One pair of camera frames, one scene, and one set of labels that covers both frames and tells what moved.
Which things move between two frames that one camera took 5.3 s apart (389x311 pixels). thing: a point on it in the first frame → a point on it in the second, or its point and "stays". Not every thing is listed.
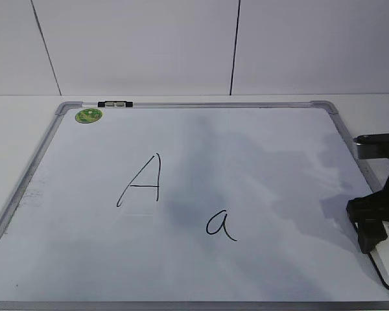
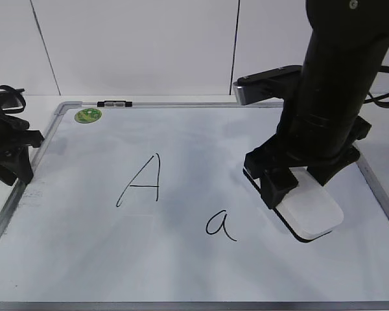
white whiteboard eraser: [387, 256] → [312, 211]
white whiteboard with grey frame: [190, 206] stays
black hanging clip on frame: [115, 103] stays
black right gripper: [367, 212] → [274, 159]
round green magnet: [88, 115] stays
